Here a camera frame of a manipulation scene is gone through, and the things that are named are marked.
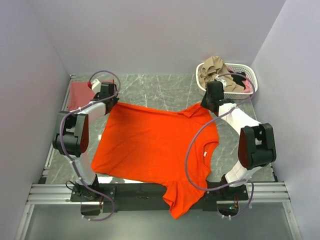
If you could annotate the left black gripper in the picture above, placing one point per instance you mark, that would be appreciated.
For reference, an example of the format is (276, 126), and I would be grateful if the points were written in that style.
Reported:
(113, 103)

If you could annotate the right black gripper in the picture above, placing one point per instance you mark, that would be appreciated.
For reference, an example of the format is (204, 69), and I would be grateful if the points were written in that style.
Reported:
(208, 104)

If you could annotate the orange t-shirt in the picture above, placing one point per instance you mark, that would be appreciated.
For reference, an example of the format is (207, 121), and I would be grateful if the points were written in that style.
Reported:
(173, 149)

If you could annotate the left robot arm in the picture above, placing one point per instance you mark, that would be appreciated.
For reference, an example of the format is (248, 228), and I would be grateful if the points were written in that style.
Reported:
(71, 139)

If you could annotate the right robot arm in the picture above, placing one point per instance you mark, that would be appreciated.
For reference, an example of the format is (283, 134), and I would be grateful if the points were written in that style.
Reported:
(256, 146)

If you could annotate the folded pink t-shirt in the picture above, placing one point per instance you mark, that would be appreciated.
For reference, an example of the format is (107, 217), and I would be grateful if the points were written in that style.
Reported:
(80, 95)

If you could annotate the black garment in basket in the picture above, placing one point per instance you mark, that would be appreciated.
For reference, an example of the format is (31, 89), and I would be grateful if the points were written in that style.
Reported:
(240, 79)

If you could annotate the beige crumpled t-shirt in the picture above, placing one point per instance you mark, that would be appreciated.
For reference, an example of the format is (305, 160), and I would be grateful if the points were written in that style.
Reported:
(214, 66)

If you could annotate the white plastic laundry basket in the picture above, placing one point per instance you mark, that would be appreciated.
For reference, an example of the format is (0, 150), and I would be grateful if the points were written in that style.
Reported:
(237, 68)

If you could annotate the pink garment in basket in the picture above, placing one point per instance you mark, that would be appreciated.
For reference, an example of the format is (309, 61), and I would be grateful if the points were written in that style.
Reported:
(247, 86)

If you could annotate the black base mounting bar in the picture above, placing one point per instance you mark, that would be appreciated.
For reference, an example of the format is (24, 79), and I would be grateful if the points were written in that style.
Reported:
(149, 196)

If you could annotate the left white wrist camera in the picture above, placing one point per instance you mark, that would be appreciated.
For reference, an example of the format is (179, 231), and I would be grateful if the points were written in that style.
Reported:
(95, 85)

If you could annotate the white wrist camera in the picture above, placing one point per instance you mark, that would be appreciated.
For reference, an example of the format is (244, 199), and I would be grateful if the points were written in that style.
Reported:
(95, 85)
(222, 80)

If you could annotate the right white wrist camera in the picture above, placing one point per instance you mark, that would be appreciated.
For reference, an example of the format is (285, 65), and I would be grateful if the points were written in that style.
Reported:
(222, 80)

